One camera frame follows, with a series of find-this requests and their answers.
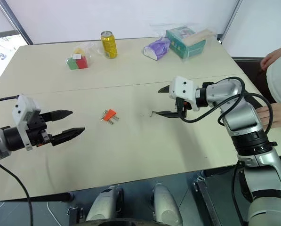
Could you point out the light wooden sticks pack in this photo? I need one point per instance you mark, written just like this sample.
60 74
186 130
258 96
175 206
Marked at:
198 35

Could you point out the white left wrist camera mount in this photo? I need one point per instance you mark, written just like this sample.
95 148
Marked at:
22 107

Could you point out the clear bag of blocks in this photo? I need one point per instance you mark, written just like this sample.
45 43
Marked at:
88 50

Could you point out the person's left hand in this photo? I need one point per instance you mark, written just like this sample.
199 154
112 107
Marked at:
280 115

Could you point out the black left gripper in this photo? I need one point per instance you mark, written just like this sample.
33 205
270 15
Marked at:
37 134

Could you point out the large clear plastic bag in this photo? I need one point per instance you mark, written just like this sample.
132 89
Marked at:
208 47

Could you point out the silver robot left leg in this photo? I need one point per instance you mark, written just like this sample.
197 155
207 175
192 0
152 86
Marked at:
105 204

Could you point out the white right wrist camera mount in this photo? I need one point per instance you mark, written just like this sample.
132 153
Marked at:
182 88

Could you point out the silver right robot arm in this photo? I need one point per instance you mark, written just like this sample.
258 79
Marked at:
241 113

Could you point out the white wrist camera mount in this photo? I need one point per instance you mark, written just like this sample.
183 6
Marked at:
22 107
182 88

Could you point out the yellow drink can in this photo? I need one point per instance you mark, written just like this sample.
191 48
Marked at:
109 46

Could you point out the person's right hand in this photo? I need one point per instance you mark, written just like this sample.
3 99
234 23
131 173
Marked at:
275 56

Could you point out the purple tissue pack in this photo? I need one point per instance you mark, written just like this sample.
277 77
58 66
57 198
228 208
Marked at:
157 49

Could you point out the red plastic block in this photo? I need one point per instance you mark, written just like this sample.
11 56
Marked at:
110 114

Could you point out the yellow block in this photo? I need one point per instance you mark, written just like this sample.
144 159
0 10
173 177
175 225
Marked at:
79 51

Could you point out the silver robot leg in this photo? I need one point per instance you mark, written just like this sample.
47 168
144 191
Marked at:
105 204
166 204

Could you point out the black table leg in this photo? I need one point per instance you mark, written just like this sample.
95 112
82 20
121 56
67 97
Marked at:
207 202

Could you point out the black slanted frame post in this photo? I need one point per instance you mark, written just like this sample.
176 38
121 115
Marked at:
232 20
15 23

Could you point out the silver robot right leg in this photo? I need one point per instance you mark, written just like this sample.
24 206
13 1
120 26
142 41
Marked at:
166 204

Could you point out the green block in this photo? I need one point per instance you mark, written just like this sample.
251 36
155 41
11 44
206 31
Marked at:
72 64

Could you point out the black table edge rail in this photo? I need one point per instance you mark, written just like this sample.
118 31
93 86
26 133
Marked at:
48 197

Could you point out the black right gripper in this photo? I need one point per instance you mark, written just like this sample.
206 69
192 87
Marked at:
182 105

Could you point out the green cardboard box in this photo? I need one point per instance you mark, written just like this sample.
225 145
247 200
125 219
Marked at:
186 47

